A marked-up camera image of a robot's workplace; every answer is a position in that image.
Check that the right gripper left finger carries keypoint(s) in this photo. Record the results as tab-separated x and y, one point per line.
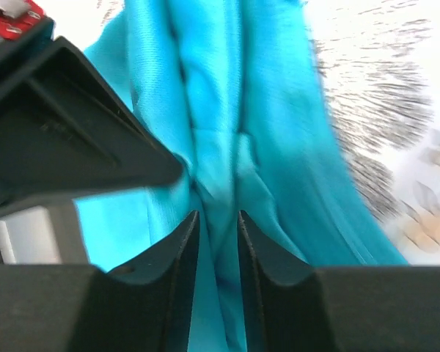
142	305

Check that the teal t shirt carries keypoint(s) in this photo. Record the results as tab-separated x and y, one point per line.
231	88

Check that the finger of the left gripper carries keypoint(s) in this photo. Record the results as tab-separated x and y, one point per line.
64	132

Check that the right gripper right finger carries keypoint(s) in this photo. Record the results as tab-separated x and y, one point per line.
291	306

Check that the floral table mat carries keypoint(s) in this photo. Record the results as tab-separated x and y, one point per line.
378	65

